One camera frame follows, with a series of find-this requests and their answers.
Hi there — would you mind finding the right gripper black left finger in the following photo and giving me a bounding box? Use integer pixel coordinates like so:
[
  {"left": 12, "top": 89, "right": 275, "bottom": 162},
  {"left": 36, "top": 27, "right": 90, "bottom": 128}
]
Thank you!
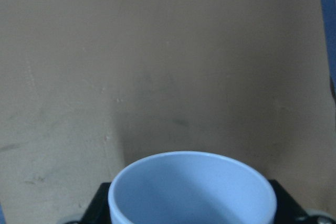
[{"left": 62, "top": 182, "right": 112, "bottom": 224}]

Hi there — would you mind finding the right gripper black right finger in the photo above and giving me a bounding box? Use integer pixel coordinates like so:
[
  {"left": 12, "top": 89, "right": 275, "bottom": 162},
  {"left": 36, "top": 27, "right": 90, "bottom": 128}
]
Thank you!
[{"left": 267, "top": 179, "right": 336, "bottom": 224}]

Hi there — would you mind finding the light blue cup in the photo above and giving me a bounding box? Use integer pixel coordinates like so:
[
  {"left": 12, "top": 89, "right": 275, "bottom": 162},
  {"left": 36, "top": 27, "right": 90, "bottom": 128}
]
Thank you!
[{"left": 108, "top": 151, "right": 277, "bottom": 223}]

